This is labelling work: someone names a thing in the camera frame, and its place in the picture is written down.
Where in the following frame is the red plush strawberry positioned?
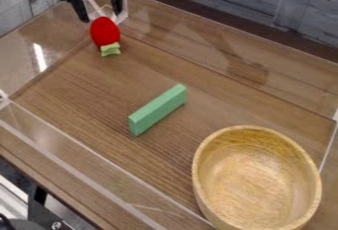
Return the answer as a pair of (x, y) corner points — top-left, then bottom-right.
(90, 17), (120, 56)

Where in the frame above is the green rectangular block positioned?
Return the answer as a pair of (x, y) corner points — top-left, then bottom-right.
(128, 84), (187, 136)

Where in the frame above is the wooden bowl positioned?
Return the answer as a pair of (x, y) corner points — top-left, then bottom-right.
(191, 125), (322, 230)

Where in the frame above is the clear acrylic corner bracket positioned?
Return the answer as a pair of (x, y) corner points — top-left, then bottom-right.
(83, 0), (128, 25)

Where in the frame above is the black table leg mount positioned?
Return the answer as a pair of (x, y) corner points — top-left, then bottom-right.
(0, 186), (74, 230)

